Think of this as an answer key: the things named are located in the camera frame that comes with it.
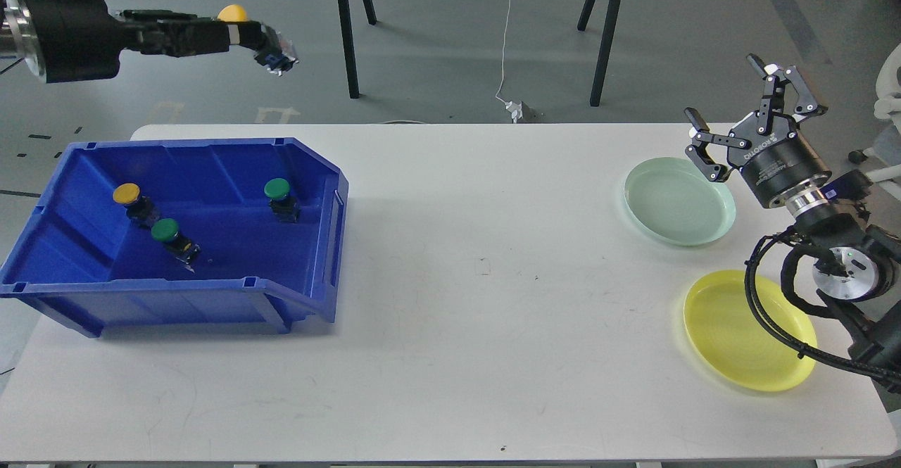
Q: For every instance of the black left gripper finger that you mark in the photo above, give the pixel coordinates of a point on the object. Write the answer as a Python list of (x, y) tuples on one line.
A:
[(156, 20), (183, 44)]

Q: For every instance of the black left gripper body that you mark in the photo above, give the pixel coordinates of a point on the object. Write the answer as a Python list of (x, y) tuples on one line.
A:
[(68, 40)]

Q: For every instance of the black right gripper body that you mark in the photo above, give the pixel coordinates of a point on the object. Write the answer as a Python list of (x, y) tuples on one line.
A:
[(774, 163)]

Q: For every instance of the yellow push button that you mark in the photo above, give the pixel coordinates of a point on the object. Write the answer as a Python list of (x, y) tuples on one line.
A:
[(271, 51), (139, 208)]

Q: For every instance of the green push button front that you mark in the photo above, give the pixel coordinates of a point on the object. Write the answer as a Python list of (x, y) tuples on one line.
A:
[(167, 232)]

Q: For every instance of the green push button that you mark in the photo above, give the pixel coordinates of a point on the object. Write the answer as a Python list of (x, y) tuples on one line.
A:
[(281, 200), (167, 232)]

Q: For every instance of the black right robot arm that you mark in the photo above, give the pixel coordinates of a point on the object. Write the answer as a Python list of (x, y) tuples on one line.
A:
[(836, 258)]

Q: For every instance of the light green plate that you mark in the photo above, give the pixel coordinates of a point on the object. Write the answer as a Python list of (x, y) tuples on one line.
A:
[(669, 200)]

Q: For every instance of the yellow plate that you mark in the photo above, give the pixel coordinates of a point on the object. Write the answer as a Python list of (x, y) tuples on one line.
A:
[(725, 335)]

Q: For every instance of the green push button back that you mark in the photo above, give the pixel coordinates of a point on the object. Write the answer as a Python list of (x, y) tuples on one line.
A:
[(281, 200)]

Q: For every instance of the white chair base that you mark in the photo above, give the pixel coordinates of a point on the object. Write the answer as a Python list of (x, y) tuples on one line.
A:
[(886, 146)]

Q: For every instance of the black tripod legs left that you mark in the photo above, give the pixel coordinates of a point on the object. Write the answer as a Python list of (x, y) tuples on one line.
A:
[(348, 44)]

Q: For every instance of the black tripod legs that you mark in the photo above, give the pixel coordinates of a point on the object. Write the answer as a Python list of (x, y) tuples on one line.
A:
[(612, 13), (348, 44)]

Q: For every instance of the black tripod legs right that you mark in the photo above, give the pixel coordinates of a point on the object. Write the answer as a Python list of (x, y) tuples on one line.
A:
[(612, 13)]

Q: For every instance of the blue plastic bin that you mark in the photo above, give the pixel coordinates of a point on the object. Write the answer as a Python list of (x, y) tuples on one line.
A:
[(82, 263)]

